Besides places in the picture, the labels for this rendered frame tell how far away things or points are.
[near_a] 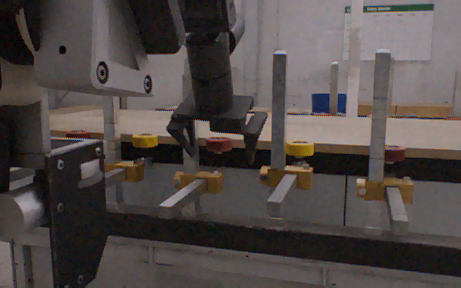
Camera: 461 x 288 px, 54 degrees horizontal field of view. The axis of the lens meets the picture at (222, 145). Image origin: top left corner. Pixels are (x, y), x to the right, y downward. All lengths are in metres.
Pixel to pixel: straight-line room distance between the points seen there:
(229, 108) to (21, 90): 0.31
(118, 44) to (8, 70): 0.10
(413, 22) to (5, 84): 8.11
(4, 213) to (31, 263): 1.57
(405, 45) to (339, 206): 7.00
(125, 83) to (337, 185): 1.14
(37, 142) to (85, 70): 0.19
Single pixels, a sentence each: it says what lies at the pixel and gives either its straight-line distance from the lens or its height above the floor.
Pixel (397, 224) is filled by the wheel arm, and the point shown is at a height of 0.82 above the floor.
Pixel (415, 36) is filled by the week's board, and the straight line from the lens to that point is 8.37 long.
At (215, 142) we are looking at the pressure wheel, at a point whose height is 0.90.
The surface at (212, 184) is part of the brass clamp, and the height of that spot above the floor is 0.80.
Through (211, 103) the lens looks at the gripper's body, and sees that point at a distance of 0.63.
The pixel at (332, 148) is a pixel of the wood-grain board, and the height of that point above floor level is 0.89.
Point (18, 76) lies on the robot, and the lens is 0.42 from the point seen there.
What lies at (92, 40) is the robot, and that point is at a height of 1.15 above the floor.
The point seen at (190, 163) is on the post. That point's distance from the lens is 1.29.
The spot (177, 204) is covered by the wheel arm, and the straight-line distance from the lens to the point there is 1.08.
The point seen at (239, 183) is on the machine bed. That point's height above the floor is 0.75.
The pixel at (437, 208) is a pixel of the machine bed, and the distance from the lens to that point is 1.47.
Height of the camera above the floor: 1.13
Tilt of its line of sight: 10 degrees down
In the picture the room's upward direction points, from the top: straight up
